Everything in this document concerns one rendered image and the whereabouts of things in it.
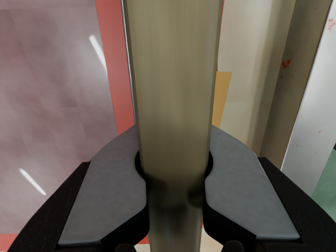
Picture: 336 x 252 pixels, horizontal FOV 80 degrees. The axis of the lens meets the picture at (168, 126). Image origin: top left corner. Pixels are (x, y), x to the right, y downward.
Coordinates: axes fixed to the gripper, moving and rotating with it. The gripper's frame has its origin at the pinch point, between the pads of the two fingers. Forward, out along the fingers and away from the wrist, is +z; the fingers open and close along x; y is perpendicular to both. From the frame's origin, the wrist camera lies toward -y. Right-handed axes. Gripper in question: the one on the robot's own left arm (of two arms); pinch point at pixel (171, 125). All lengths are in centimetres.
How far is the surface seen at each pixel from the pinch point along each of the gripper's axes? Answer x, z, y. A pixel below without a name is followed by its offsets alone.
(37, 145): -12.8, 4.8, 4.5
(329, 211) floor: 133, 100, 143
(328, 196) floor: 126, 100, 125
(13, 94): -13.1, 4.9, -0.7
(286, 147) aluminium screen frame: 9.0, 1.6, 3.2
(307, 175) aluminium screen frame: 11.6, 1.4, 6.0
